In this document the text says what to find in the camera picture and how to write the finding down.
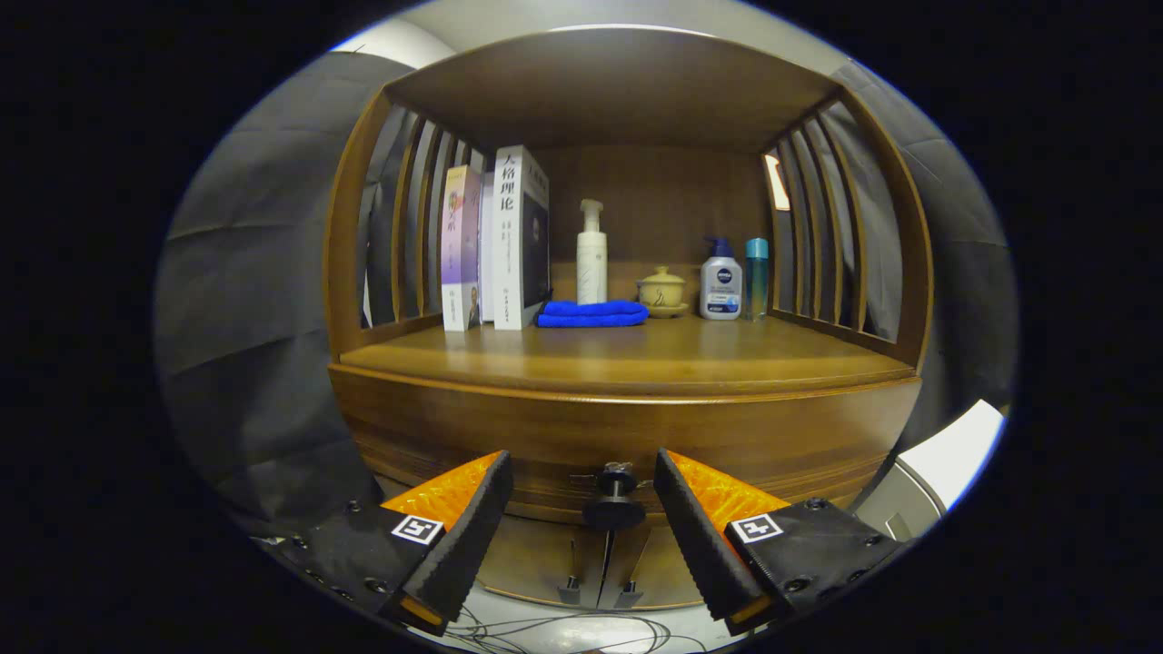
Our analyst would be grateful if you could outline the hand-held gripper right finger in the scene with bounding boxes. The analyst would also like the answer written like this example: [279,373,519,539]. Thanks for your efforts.
[652,448,911,637]

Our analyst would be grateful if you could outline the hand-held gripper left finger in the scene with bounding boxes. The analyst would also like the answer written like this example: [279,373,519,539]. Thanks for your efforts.
[259,450,515,637]

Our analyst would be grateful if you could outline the black drawer knob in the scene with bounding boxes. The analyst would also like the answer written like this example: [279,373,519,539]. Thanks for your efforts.
[581,461,648,531]

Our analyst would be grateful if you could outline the brown wooden drawer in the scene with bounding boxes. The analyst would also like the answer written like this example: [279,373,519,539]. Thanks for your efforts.
[329,374,923,530]

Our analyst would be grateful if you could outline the wooden cabinet door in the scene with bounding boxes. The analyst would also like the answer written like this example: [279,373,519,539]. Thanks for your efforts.
[607,522,719,611]
[477,518,608,608]

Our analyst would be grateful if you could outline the wooden countertop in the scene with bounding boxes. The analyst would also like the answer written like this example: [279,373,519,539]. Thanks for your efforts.
[329,313,920,401]

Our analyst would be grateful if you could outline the brown wooden cabinet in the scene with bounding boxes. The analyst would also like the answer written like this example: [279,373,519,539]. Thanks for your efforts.
[323,25,937,611]

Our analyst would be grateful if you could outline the folded blue cloth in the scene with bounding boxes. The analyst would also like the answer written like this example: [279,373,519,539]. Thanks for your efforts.
[536,300,650,329]

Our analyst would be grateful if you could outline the yellow lidded teacup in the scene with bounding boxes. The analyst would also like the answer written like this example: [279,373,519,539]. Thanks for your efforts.
[636,265,688,310]

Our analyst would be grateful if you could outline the white bottle with blue pump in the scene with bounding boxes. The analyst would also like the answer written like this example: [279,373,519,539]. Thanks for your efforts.
[699,236,744,322]

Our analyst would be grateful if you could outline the white box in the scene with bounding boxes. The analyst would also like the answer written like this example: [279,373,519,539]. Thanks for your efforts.
[854,398,1008,544]

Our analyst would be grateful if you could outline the clear bottle with teal cap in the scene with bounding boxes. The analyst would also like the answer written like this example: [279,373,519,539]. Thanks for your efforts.
[745,237,770,322]

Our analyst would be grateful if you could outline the thick white book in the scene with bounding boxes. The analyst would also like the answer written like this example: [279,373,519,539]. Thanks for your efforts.
[493,144,552,332]

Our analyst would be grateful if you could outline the purple book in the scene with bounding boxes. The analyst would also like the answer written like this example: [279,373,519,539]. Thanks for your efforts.
[441,164,482,332]

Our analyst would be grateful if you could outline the thin white book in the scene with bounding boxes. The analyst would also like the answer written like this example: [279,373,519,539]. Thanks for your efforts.
[479,171,497,323]

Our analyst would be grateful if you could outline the black backdrop cloth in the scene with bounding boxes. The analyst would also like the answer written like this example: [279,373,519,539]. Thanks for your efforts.
[153,50,1019,546]

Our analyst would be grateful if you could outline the black cables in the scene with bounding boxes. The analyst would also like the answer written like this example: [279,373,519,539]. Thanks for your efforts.
[445,607,710,654]

